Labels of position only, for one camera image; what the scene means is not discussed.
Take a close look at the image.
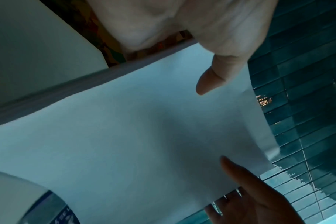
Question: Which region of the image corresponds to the colourful wall mural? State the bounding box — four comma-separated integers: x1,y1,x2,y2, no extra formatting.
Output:
39,0,196,67

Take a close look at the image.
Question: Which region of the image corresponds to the person's left hand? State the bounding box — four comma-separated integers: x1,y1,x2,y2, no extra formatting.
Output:
87,0,280,96

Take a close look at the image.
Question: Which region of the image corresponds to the pile of white papers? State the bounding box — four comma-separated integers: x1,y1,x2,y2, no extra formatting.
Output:
0,38,281,224

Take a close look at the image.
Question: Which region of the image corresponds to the person's right hand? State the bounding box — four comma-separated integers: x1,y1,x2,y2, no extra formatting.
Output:
204,155,299,224

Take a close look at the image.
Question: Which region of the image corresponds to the round blue sticker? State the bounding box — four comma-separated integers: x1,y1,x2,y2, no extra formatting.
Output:
24,190,80,224

